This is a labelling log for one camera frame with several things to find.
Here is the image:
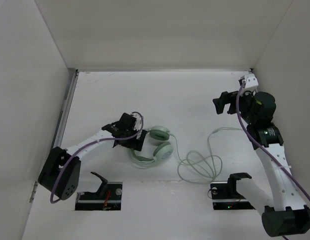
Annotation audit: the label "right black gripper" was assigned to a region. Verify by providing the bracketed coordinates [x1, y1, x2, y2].
[212, 86, 257, 125]

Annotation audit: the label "mint green headphones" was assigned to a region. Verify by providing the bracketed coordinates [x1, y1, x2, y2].
[129, 125, 174, 169]

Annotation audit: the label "pale green headphone cable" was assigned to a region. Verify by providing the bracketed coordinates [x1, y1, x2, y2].
[169, 127, 252, 185]

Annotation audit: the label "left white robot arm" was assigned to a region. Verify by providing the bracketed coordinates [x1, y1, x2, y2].
[37, 111, 144, 204]

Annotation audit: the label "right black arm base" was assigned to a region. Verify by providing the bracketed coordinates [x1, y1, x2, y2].
[207, 181, 255, 211]

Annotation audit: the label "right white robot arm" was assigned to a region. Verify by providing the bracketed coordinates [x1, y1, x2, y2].
[213, 91, 310, 237]

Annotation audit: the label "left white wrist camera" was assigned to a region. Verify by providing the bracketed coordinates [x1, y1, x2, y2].
[130, 111, 144, 131]

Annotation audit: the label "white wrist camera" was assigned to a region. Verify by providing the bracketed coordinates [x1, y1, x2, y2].
[130, 111, 144, 131]
[238, 73, 259, 96]

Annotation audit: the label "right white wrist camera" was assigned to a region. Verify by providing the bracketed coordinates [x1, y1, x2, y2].
[238, 73, 259, 96]

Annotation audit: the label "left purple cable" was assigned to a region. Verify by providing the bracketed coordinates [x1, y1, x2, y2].
[49, 111, 145, 205]

